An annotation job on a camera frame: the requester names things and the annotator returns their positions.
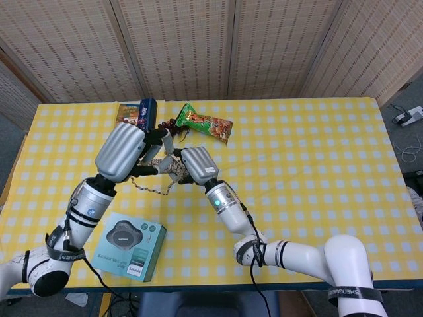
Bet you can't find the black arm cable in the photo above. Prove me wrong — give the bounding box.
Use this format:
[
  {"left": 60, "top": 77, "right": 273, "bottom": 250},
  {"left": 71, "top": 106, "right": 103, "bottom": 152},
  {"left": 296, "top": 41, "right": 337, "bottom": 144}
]
[
  {"left": 243, "top": 201, "right": 270, "bottom": 317},
  {"left": 62, "top": 211, "right": 139, "bottom": 317}
]

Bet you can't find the white floor power strip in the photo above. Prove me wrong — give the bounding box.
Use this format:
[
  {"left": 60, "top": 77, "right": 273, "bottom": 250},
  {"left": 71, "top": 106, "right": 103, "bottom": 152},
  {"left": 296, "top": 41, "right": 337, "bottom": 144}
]
[{"left": 391, "top": 104, "right": 423, "bottom": 128}]

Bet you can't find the thin white floor cable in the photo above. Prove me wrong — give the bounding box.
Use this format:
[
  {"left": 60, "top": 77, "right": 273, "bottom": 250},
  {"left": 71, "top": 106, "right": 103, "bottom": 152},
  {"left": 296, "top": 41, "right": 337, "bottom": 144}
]
[{"left": 399, "top": 135, "right": 423, "bottom": 162}]

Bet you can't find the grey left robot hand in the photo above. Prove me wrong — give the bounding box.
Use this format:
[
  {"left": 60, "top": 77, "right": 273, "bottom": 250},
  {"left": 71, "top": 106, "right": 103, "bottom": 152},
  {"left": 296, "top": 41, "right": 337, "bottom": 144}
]
[{"left": 95, "top": 122, "right": 174, "bottom": 184}]

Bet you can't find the white crumpled fabric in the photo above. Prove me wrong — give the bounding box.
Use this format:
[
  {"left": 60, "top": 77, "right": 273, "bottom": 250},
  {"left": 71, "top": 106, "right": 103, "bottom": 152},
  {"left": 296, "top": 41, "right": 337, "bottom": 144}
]
[{"left": 408, "top": 186, "right": 423, "bottom": 229}]

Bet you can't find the dark red grape bunch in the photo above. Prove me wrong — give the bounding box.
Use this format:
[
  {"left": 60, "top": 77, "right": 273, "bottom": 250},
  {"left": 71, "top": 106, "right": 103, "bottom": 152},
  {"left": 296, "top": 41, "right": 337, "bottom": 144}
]
[{"left": 157, "top": 118, "right": 191, "bottom": 143}]

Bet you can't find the blue padded seat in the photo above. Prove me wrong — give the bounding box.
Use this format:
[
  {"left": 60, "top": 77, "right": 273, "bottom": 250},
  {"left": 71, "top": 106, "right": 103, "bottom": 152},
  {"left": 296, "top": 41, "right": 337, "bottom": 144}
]
[{"left": 138, "top": 290, "right": 280, "bottom": 317}]

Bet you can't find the woven folding screen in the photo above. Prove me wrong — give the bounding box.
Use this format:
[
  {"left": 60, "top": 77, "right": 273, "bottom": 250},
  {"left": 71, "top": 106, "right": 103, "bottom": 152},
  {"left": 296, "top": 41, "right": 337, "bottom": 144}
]
[{"left": 0, "top": 0, "right": 423, "bottom": 131}]

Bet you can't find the dark blue carton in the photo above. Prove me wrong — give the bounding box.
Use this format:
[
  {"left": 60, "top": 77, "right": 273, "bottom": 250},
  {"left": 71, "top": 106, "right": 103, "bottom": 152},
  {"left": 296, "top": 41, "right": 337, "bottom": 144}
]
[{"left": 137, "top": 98, "right": 158, "bottom": 131}]

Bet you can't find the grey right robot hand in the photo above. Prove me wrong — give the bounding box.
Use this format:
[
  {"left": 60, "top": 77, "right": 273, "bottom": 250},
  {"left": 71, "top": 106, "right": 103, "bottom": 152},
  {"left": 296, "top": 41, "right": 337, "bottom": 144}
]
[{"left": 173, "top": 147, "right": 221, "bottom": 186}]

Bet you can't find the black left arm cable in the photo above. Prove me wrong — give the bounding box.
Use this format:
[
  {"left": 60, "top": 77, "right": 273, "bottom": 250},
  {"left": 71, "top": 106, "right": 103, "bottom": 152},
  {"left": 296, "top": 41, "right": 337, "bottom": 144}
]
[{"left": 62, "top": 211, "right": 139, "bottom": 317}]

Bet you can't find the black floor object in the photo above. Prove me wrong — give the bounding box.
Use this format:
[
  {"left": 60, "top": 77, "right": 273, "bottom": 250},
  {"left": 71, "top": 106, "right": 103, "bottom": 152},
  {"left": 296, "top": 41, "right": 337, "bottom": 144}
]
[{"left": 404, "top": 170, "right": 423, "bottom": 189}]

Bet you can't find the flat orange picture box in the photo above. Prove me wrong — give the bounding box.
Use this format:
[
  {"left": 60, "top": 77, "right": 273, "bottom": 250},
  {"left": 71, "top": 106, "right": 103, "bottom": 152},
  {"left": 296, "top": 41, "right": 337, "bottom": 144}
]
[{"left": 115, "top": 103, "right": 140, "bottom": 125}]

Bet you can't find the green snack bag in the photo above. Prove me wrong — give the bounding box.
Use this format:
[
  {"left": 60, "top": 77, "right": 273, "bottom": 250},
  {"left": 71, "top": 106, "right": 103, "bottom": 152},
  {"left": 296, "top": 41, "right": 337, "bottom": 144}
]
[{"left": 174, "top": 102, "right": 234, "bottom": 145}]

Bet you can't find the speckled beige rope bundle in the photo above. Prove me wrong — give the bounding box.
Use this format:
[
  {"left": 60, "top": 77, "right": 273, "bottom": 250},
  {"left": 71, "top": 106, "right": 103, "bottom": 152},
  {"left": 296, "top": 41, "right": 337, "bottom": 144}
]
[{"left": 130, "top": 153, "right": 192, "bottom": 196}]

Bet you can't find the teal Philips product box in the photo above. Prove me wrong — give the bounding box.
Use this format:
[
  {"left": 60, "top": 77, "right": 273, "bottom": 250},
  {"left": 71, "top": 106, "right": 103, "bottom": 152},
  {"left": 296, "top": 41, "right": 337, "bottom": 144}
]
[{"left": 89, "top": 211, "right": 167, "bottom": 283}]

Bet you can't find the yellow checkered tablecloth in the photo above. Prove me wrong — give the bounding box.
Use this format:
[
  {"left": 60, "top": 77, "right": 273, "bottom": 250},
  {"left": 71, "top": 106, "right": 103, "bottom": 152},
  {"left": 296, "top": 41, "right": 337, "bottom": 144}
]
[{"left": 0, "top": 97, "right": 423, "bottom": 291}]

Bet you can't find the crumpled grey paper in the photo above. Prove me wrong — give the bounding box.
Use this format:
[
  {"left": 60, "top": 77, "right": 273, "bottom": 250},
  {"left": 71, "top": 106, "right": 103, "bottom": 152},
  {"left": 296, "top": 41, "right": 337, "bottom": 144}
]
[{"left": 65, "top": 292, "right": 89, "bottom": 308}]

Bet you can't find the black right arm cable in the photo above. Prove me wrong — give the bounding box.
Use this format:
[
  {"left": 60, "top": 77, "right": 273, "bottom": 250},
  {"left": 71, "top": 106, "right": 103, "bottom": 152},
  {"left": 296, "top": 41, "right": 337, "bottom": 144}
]
[{"left": 243, "top": 201, "right": 270, "bottom": 317}]

